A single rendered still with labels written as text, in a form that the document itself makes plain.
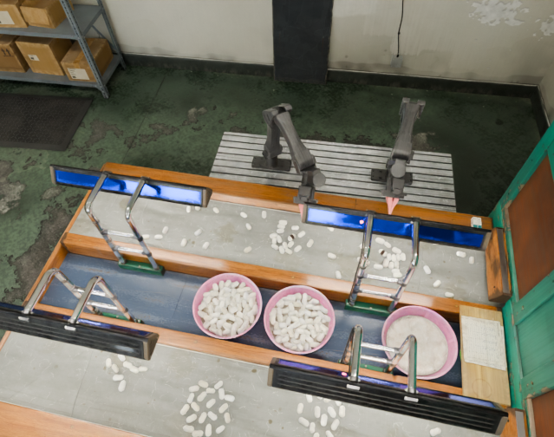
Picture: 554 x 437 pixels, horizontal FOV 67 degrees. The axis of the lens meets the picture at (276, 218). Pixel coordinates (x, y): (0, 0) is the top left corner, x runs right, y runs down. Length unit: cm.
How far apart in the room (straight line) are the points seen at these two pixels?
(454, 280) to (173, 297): 114
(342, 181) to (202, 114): 171
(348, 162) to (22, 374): 165
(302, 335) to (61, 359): 89
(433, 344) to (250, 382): 67
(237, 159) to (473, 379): 142
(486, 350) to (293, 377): 77
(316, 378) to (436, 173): 134
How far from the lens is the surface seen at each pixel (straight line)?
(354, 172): 214
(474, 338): 171
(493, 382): 169
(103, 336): 135
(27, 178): 353
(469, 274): 187
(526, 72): 388
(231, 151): 224
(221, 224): 187
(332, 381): 121
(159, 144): 335
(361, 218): 146
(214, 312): 170
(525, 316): 165
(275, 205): 189
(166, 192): 159
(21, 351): 189
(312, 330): 163
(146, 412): 163
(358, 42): 355
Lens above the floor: 228
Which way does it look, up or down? 56 degrees down
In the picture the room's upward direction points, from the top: 3 degrees counter-clockwise
